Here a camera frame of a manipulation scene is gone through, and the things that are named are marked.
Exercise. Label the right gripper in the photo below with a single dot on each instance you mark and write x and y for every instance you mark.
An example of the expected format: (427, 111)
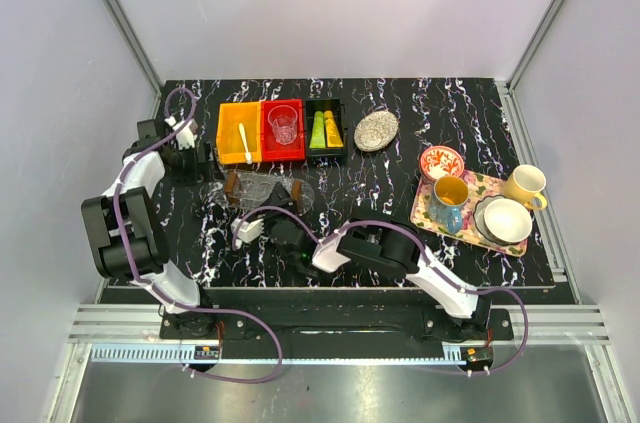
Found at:
(278, 197)

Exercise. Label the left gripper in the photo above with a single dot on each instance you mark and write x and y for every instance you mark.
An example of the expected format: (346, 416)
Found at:
(193, 176)

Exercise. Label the clear acrylic toothbrush holder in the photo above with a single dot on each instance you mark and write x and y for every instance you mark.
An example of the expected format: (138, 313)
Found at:
(248, 190)

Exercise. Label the clear plastic cup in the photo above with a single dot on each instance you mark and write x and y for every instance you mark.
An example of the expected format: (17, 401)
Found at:
(283, 120)

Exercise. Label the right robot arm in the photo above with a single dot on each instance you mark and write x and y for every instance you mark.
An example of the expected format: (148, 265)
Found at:
(382, 244)

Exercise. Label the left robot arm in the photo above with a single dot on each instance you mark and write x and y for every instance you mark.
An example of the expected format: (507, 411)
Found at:
(126, 238)

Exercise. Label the clear acrylic oval tray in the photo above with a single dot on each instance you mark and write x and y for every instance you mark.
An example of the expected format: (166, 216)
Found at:
(214, 196)

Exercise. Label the white toothbrush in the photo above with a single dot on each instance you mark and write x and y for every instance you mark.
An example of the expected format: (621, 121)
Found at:
(243, 136)

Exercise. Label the green toothpaste tube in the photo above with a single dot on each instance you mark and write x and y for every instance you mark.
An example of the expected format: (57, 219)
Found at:
(318, 136)

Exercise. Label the yellow toothpaste tube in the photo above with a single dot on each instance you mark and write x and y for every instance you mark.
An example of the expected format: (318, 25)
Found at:
(333, 136)

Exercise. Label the floral rectangular tray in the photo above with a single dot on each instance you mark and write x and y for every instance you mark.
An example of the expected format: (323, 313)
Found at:
(483, 190)

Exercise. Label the orange plastic bin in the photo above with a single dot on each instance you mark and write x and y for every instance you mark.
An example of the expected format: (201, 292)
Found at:
(228, 142)

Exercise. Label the black plastic bin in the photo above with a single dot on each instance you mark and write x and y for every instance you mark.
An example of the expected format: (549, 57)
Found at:
(334, 105)

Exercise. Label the red plastic bin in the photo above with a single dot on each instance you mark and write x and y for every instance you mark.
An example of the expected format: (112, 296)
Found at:
(271, 150)

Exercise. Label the grey speckled soap dish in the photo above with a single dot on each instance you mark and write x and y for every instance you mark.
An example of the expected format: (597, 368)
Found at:
(376, 131)

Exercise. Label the red patterned bowl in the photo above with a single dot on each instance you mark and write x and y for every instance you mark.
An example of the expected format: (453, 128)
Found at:
(438, 161)

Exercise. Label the blue mug yellow inside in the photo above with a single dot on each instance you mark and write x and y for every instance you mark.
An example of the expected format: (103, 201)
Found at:
(448, 197)

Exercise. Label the white scalloped bowl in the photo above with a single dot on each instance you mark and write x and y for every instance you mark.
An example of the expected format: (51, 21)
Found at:
(502, 221)

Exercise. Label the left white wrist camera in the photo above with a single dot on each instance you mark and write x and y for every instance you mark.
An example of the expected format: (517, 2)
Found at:
(185, 138)

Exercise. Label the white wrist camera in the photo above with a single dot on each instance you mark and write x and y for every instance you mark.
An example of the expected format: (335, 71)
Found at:
(185, 138)
(245, 232)

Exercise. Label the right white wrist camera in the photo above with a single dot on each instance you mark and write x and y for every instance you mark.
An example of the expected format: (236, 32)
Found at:
(245, 232)

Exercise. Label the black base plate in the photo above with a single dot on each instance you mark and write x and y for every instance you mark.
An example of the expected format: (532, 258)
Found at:
(403, 311)

